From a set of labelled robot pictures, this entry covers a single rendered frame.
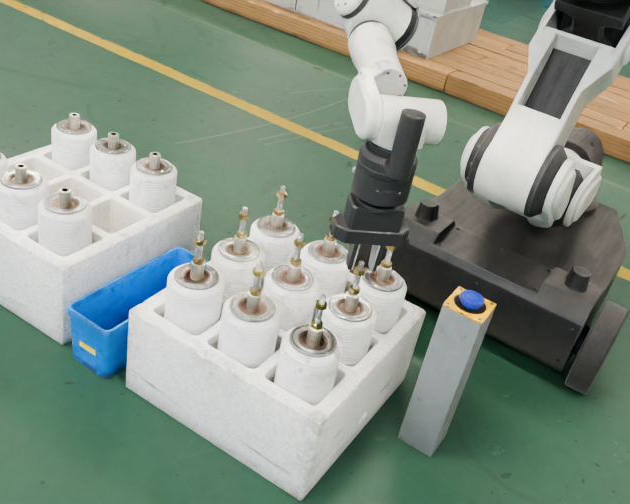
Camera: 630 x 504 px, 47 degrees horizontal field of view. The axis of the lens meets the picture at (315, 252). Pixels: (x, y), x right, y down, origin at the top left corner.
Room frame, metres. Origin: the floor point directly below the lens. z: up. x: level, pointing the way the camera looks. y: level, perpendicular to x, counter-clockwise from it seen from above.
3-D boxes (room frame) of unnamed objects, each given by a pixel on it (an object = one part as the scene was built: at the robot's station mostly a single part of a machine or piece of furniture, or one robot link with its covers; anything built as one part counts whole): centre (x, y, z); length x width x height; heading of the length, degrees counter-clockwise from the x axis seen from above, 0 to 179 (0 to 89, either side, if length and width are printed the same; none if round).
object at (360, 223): (1.00, -0.08, 0.46); 0.13 x 0.10 x 0.12; 105
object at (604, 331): (1.25, -0.62, 0.10); 0.20 x 0.05 x 0.20; 153
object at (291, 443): (1.05, 0.03, 0.09); 0.39 x 0.39 x 0.18; 64
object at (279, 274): (1.05, 0.03, 0.25); 0.08 x 0.08 x 0.01
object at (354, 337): (0.99, -0.08, 0.16); 0.10 x 0.10 x 0.18
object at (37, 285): (1.29, 0.52, 0.09); 0.39 x 0.39 x 0.18; 64
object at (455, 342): (0.99, -0.27, 0.16); 0.07 x 0.07 x 0.31; 64
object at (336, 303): (0.99, -0.08, 0.25); 0.08 x 0.08 x 0.01
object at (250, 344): (0.94, 0.08, 0.16); 0.10 x 0.10 x 0.18
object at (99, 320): (1.11, 0.30, 0.06); 0.30 x 0.11 x 0.12; 153
